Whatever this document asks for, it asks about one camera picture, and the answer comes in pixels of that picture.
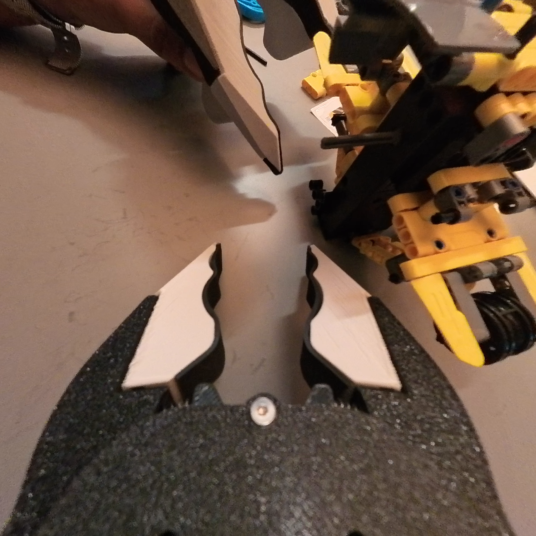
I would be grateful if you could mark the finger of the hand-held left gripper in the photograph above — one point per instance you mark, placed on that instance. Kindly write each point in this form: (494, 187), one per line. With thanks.
(289, 42)
(234, 75)

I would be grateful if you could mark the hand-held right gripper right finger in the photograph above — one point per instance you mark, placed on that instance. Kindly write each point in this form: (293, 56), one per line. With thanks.
(351, 335)

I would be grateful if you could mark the person's left forearm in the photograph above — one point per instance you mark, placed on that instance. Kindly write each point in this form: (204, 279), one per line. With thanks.
(16, 10)

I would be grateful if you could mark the black brick connector piece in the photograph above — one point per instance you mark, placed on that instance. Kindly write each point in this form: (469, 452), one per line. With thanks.
(317, 197)

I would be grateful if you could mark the thin black axle rod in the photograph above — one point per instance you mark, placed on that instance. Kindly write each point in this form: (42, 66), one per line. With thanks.
(256, 55)

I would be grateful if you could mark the yellow toy brick vehicle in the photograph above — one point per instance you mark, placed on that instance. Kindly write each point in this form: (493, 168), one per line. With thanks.
(460, 222)

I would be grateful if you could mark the yellow sticker sheet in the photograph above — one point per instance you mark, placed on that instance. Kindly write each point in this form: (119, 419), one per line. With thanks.
(324, 111)

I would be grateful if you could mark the silver wristwatch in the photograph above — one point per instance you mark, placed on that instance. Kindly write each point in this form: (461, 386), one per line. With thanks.
(65, 50)

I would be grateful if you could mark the dark grey axle rod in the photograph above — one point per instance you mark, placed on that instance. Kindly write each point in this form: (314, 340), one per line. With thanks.
(360, 140)

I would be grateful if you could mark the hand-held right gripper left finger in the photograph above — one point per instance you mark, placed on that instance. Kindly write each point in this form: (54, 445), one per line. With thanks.
(176, 335)

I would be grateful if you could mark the person's left hand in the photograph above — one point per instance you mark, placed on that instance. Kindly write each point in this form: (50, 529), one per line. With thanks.
(134, 21)

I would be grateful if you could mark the blue brick separator tool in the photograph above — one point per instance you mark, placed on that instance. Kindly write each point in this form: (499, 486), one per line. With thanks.
(251, 8)

